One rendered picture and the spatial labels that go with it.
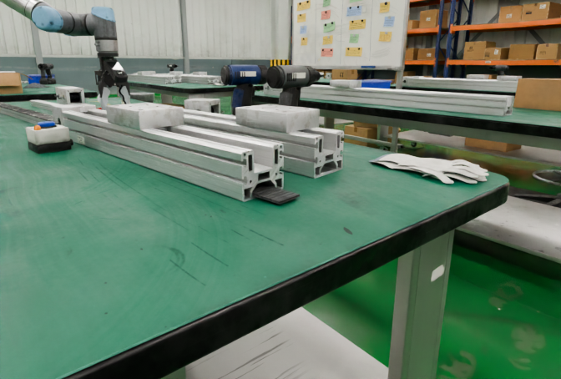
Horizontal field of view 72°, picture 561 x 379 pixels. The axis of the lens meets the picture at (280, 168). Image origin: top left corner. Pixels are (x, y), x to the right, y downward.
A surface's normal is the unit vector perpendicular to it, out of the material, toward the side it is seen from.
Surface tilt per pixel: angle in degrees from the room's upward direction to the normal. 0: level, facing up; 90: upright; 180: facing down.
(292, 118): 90
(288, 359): 0
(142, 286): 0
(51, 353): 0
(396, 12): 90
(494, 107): 90
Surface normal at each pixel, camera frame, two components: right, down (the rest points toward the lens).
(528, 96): -0.84, 0.12
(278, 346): 0.00, -0.97
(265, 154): -0.68, 0.19
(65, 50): 0.63, 0.21
